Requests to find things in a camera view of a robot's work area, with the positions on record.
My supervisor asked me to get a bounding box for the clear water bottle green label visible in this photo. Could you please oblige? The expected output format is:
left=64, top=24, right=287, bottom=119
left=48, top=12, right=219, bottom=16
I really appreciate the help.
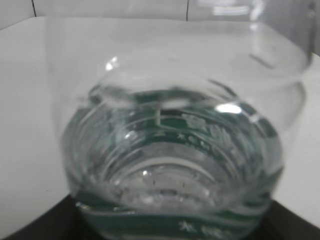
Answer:
left=45, top=0, right=317, bottom=240

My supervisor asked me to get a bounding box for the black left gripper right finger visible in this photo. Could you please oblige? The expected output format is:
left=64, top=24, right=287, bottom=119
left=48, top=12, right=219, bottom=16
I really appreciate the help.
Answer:
left=264, top=201, right=320, bottom=240

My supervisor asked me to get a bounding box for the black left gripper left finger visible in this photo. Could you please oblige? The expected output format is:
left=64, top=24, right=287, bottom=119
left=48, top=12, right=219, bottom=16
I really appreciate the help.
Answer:
left=5, top=195, right=82, bottom=240

